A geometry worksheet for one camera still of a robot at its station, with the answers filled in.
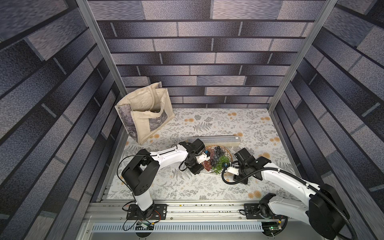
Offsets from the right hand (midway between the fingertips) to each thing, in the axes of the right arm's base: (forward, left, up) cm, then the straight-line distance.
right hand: (235, 172), depth 85 cm
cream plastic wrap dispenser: (+19, +11, +4) cm, 22 cm away
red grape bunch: (+4, +16, +2) cm, 16 cm away
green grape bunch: (+1, +10, +2) cm, 10 cm away
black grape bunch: (+12, +9, +2) cm, 15 cm away
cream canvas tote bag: (+40, +61, +12) cm, 74 cm away
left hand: (0, +21, +1) cm, 21 cm away
